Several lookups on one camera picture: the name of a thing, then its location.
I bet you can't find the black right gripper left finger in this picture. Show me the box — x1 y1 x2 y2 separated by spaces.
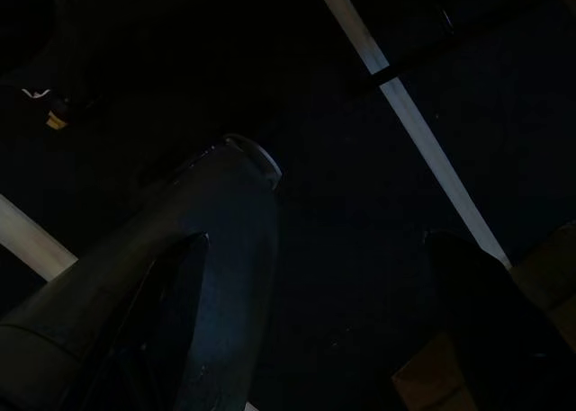
85 232 211 411

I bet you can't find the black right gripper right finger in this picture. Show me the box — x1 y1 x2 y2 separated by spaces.
424 229 576 411

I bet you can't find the brown cardboard box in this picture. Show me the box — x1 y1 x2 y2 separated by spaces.
391 221 576 411

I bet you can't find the black floor cable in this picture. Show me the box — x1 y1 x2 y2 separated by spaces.
364 32 458 88

